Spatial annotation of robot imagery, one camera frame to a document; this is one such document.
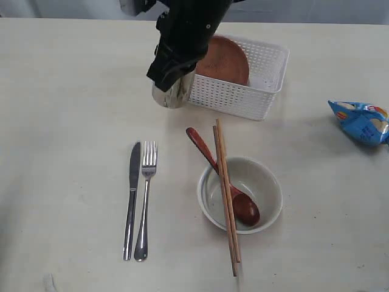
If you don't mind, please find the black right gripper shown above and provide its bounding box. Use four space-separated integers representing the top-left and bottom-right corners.
146 1 233 92

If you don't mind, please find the silver table knife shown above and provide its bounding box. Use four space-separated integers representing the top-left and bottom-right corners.
123 141 142 261

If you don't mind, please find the round brown wooden plate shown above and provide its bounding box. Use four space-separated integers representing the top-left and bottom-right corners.
196 36 249 86

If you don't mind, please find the pale green ceramic bowl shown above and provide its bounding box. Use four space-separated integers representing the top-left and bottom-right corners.
197 156 283 235

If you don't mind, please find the blue chips bag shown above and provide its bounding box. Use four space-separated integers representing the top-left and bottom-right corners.
328 100 388 147

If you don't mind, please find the shiny steel cup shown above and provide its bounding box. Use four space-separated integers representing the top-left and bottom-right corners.
151 70 195 109

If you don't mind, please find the brown wooden chopstick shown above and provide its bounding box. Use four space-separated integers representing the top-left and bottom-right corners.
213 125 238 277
216 119 241 263

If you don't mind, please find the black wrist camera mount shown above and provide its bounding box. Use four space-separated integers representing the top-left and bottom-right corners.
119 0 157 16

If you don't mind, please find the white perforated plastic basket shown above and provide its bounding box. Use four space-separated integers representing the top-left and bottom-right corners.
188 35 290 121

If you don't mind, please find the silver fork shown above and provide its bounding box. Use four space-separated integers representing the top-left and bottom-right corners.
134 141 158 262

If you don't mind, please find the dark brown wooden spoon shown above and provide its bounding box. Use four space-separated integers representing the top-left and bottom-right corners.
185 127 260 226

